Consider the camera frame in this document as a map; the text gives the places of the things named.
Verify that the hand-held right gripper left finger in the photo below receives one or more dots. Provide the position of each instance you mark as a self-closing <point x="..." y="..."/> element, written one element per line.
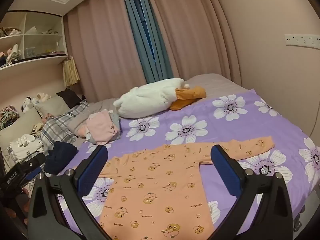
<point x="92" y="170"/>

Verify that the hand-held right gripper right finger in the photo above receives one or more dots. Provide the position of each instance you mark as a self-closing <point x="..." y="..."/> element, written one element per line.
<point x="226" y="170"/>

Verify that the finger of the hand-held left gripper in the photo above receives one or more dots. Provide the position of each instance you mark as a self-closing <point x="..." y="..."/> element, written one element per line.
<point x="35" y="174"/>
<point x="35" y="161"/>

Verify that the orange printed baby shirt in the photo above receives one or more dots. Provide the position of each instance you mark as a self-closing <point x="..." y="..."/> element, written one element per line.
<point x="160" y="185"/>

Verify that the white clothes pile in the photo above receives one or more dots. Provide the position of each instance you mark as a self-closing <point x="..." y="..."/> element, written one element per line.
<point x="25" y="142"/>

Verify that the navy dark cloth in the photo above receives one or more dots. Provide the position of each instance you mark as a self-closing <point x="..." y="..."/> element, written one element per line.
<point x="61" y="155"/>

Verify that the beige patterned small garment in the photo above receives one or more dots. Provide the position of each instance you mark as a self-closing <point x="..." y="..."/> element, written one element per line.
<point x="37" y="128"/>

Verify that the beige cushion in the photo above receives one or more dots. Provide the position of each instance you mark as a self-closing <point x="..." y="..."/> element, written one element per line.
<point x="17" y="127"/>
<point x="52" y="105"/>

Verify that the salmon small garment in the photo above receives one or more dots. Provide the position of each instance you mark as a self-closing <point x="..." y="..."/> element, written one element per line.
<point x="82" y="131"/>

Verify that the purple floral blanket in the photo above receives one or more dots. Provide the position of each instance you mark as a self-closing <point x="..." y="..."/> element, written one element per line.
<point x="225" y="127"/>

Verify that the taupe pillow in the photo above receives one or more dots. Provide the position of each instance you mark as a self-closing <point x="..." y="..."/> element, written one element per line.
<point x="76" y="125"/>

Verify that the floral fabric bundle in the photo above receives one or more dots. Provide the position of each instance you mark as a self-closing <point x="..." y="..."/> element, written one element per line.
<point x="8" y="116"/>

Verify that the black and white dog plush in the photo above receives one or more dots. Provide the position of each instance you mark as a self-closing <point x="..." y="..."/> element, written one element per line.
<point x="26" y="103"/>

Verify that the dark brown cushion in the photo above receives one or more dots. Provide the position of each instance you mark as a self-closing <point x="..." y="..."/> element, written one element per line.
<point x="71" y="97"/>

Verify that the bed with taupe sheet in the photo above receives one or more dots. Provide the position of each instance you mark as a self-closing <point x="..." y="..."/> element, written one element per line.
<point x="215" y="83"/>

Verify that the white duck plush toy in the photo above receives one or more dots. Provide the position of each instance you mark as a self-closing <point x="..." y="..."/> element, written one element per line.
<point x="147" y="100"/>

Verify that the yellow small curtain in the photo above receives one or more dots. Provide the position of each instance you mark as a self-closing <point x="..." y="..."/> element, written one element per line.
<point x="70" y="72"/>

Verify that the plush toy on shelf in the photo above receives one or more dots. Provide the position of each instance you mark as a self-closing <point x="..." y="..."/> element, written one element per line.
<point x="12" y="52"/>

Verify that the blue-grey curtain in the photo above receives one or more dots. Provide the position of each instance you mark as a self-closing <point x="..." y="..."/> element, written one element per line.
<point x="160" y="71"/>

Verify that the white shelf unit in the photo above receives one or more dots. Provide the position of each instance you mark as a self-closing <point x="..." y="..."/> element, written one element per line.
<point x="25" y="36"/>

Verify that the pink curtain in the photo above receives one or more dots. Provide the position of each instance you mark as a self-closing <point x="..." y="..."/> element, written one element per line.
<point x="195" y="30"/>
<point x="105" y="42"/>

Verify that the white wall socket strip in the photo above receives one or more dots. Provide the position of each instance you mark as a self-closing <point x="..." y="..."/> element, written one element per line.
<point x="300" y="40"/>

